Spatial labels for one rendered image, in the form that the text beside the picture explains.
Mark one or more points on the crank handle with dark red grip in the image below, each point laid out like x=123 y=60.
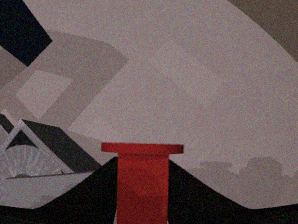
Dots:
x=142 y=183

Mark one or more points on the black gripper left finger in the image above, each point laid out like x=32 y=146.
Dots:
x=93 y=201

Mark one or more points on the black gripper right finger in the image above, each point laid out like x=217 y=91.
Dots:
x=193 y=202

